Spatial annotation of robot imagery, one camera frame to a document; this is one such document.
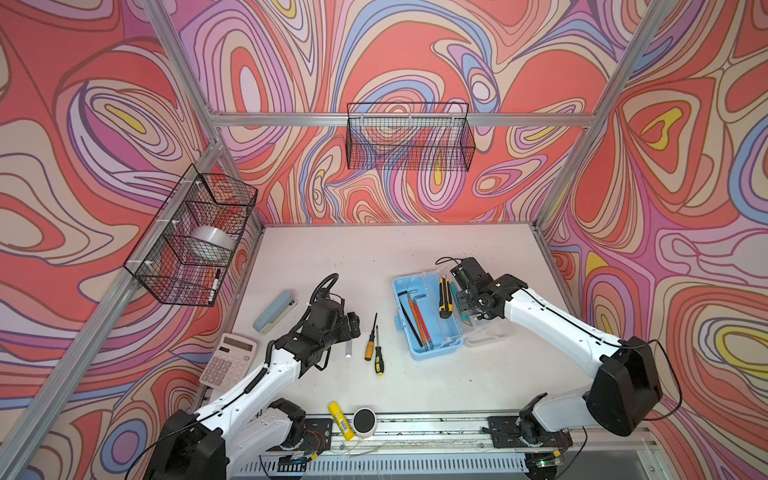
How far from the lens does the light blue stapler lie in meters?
0.91

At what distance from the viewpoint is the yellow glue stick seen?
74 centimetres

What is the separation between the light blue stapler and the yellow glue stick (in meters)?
0.31
